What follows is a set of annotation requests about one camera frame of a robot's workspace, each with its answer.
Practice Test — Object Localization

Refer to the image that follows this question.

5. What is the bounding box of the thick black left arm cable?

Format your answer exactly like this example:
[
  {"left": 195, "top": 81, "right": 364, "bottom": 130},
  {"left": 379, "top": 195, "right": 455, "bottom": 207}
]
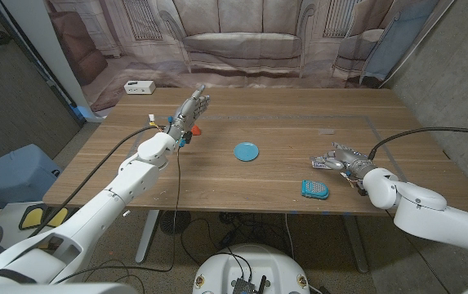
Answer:
[{"left": 29, "top": 124, "right": 169, "bottom": 238}]

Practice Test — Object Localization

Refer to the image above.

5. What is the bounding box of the white power strip box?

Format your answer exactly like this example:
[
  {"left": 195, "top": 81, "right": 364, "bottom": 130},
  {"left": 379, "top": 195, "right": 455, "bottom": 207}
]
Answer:
[{"left": 123, "top": 79, "right": 157, "bottom": 96}]

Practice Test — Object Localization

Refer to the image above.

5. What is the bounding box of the white robot torso base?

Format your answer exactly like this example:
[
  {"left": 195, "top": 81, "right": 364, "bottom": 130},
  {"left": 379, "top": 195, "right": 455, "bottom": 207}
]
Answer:
[{"left": 192, "top": 243, "right": 311, "bottom": 294}]

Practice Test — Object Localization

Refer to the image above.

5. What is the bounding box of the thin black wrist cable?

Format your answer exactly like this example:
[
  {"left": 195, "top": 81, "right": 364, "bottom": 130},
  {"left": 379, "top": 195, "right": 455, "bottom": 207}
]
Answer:
[
  {"left": 384, "top": 210, "right": 451, "bottom": 294},
  {"left": 53, "top": 145, "right": 182, "bottom": 285}
]

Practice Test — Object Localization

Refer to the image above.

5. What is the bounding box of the black floor cable bundle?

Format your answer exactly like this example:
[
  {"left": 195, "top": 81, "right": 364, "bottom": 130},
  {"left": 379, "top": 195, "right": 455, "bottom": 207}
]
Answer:
[{"left": 180, "top": 212, "right": 286, "bottom": 266}]

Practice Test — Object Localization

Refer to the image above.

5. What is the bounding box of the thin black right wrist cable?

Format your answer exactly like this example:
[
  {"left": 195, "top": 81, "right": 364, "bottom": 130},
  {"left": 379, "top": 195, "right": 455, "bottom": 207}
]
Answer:
[{"left": 384, "top": 210, "right": 451, "bottom": 294}]

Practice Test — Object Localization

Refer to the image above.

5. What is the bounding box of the white floor cable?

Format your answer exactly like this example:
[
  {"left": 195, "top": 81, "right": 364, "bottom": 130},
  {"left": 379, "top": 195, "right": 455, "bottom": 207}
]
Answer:
[{"left": 284, "top": 213, "right": 296, "bottom": 261}]

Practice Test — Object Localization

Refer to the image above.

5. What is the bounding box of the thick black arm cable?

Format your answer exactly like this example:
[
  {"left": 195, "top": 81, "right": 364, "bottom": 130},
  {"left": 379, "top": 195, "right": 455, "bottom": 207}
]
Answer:
[
  {"left": 29, "top": 124, "right": 169, "bottom": 238},
  {"left": 367, "top": 127, "right": 468, "bottom": 161}
]

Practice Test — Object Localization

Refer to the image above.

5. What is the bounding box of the white table leg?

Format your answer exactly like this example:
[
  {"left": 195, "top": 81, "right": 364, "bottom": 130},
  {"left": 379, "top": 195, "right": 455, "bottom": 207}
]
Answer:
[{"left": 135, "top": 210, "right": 161, "bottom": 265}]

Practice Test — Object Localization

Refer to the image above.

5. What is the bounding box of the round black floor fan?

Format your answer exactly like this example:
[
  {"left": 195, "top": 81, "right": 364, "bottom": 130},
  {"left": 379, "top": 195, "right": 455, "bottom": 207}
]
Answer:
[{"left": 159, "top": 210, "right": 193, "bottom": 236}]

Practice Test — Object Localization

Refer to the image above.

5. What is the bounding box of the blue-grey plastic bin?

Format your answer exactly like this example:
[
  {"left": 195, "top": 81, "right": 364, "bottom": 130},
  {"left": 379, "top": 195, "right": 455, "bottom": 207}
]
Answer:
[{"left": 0, "top": 143, "right": 63, "bottom": 213}]

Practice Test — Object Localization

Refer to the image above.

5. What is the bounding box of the grey table leg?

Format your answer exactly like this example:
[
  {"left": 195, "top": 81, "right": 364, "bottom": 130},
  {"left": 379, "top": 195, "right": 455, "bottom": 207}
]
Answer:
[{"left": 341, "top": 215, "right": 370, "bottom": 274}]

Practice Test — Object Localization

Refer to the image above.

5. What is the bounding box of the printed sofa room backdrop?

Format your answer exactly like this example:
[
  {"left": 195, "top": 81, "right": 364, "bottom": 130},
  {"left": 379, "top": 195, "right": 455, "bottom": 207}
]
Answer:
[{"left": 44, "top": 0, "right": 455, "bottom": 114}]

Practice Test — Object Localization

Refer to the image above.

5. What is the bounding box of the small blue plate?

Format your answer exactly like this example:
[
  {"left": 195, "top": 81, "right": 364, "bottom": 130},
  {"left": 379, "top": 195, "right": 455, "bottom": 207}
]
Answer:
[{"left": 233, "top": 141, "right": 260, "bottom": 163}]

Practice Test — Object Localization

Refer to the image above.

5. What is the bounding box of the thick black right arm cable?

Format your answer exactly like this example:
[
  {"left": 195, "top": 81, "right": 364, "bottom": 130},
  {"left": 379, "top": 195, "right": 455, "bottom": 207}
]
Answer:
[{"left": 367, "top": 127, "right": 468, "bottom": 161}]

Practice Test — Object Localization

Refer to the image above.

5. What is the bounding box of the thin black left wrist cable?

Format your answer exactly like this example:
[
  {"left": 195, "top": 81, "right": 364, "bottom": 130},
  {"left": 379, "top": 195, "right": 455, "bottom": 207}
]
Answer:
[{"left": 53, "top": 145, "right": 182, "bottom": 285}]

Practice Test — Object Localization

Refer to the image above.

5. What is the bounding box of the yellow and black foot pedal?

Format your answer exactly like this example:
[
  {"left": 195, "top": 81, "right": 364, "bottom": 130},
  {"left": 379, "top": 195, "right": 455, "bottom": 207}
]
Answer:
[{"left": 19, "top": 203, "right": 82, "bottom": 230}]

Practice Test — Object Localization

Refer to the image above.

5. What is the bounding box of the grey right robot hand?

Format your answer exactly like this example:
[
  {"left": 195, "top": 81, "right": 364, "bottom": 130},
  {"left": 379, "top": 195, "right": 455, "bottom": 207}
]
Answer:
[{"left": 310, "top": 141, "right": 377, "bottom": 180}]

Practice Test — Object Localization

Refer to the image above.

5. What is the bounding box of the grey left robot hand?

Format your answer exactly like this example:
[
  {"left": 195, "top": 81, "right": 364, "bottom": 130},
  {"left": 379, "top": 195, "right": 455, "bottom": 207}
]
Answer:
[{"left": 167, "top": 84, "right": 212, "bottom": 147}]

